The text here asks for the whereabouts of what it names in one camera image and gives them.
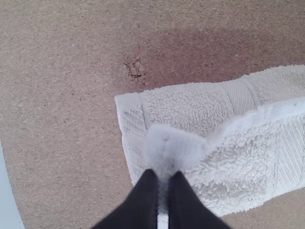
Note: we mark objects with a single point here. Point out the cork mat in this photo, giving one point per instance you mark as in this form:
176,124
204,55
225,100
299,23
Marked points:
59,95

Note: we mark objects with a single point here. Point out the pale towel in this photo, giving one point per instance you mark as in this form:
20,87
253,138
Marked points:
214,155

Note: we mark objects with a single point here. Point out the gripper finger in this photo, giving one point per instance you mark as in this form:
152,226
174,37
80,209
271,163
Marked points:
186,207
140,202

